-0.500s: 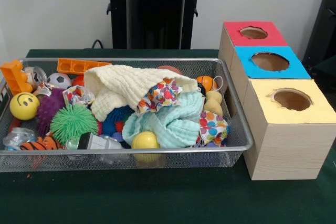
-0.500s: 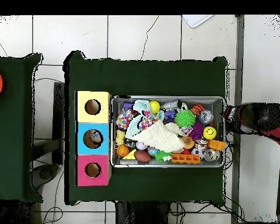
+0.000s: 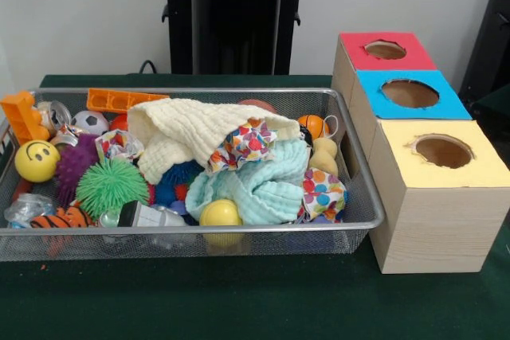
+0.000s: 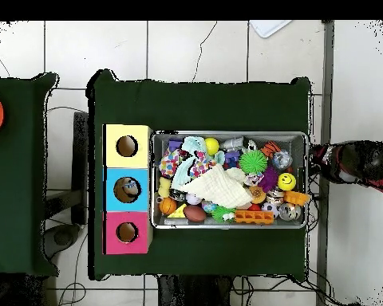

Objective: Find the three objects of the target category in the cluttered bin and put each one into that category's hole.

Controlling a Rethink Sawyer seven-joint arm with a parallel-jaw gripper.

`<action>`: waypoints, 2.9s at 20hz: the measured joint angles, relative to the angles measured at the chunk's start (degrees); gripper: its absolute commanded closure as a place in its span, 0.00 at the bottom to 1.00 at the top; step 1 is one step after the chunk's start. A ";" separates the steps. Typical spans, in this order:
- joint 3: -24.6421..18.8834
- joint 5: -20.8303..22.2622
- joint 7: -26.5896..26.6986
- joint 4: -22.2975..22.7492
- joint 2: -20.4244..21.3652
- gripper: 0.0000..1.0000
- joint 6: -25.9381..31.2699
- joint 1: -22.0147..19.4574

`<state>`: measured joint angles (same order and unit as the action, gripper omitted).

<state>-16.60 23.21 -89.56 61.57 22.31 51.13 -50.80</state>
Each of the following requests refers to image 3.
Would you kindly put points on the blue spiky toy with face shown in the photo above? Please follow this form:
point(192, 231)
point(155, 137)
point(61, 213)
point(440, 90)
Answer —
point(175, 180)

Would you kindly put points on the shallow clear mesh bin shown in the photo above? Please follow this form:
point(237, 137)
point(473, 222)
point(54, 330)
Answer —
point(119, 244)

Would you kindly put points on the cream ribbed cloth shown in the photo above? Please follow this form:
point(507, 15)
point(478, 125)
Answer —
point(179, 129)

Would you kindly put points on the orange plastic toy piece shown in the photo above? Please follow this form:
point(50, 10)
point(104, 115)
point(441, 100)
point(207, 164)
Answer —
point(22, 117)

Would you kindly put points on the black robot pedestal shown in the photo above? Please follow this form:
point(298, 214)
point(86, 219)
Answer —
point(235, 17)

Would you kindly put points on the long orange block with holes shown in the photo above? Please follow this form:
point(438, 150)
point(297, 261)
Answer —
point(111, 100)

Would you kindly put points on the small orange basketball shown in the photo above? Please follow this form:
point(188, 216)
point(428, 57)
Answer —
point(313, 127)

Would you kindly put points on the wooden box with three holes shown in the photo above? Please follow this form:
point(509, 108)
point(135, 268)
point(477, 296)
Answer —
point(438, 216)

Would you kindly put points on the black upright panel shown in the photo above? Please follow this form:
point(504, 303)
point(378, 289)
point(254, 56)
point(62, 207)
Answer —
point(490, 37)

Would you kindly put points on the green spiky ball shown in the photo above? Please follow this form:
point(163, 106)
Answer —
point(109, 186)

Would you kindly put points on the mint ribbed cloth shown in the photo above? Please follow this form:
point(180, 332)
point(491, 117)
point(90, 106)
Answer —
point(271, 192)

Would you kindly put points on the yellow smiley ball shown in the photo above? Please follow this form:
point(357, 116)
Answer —
point(38, 161)

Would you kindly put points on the plain yellow ball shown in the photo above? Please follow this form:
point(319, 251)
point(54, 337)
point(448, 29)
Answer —
point(219, 214)

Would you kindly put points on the purple spiky ball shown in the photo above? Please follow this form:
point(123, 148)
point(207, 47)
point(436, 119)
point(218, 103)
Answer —
point(73, 165)

